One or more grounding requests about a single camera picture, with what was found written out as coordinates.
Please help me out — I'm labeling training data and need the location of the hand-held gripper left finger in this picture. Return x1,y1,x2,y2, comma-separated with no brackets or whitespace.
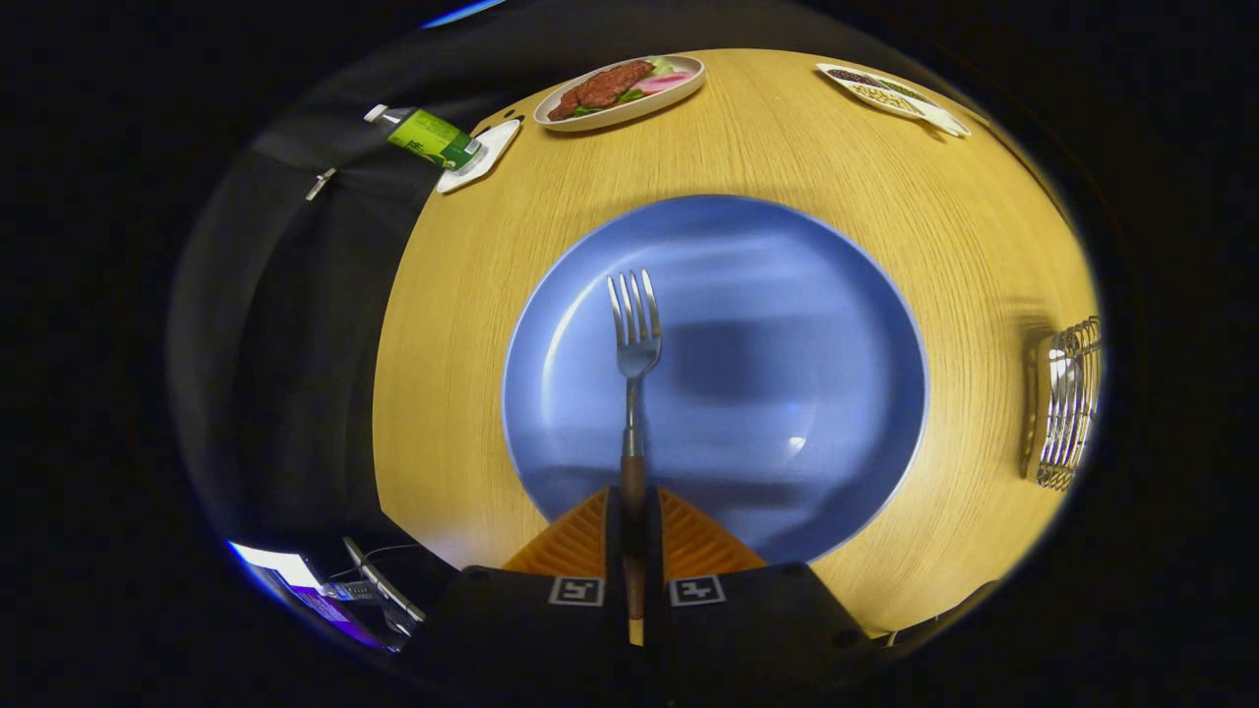
403,485,630,689

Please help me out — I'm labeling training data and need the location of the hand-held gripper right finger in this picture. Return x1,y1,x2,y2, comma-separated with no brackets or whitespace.
644,485,873,689

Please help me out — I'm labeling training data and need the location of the wooden handle metal fork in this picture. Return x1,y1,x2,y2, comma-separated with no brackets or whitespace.
606,268,663,645

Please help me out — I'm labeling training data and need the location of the blue round plate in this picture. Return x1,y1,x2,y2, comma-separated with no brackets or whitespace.
502,194,929,566

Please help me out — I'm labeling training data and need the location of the white laptop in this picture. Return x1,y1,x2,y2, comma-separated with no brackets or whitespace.
341,536,427,635

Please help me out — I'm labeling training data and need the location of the purple screen monitor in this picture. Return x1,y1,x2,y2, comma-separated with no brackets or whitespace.
228,539,394,652

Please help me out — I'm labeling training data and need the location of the white square coaster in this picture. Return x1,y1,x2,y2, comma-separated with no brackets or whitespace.
436,119,521,195

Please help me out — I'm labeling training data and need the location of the beige oval food plate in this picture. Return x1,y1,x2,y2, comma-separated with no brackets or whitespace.
532,54,706,133

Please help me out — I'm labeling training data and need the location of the green label drink bottle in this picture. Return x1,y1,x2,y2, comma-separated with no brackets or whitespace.
363,103,485,171

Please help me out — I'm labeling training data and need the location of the brown steak piece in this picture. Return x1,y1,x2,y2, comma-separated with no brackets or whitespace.
547,60,656,122

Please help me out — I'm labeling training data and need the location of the white divided bean dish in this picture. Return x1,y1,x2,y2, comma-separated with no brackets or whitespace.
815,62,973,139

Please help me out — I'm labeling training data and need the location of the silver wire basket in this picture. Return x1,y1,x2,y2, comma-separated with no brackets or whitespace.
1021,316,1103,492

